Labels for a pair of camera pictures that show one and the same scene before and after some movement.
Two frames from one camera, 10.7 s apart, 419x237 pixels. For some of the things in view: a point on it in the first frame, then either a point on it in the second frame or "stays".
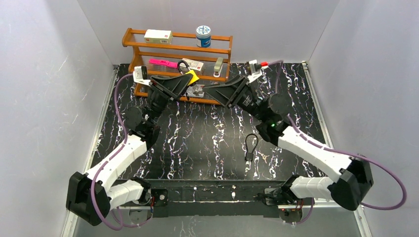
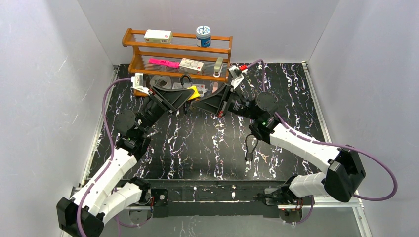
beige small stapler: x=218 y=66 stays
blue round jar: x=203 y=35 stays
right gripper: x=243 y=95 → x=224 y=105
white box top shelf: x=158 y=36 stays
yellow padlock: x=194 y=78 → x=195 y=94
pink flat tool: x=162 y=62 stays
